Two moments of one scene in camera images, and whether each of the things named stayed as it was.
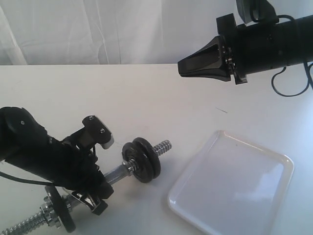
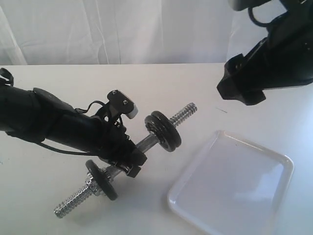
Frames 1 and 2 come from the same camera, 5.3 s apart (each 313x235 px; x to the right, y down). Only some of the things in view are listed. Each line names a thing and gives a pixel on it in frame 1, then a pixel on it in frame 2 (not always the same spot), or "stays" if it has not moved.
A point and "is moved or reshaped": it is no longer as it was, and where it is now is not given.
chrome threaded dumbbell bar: [72, 200] → [151, 139]
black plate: [60, 208] is moved or reshaped
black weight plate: [145, 173] → [153, 128]
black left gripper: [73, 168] → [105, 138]
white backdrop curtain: [114, 32] stays
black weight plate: [152, 153] → [168, 128]
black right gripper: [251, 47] → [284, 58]
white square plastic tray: [230, 185] stays
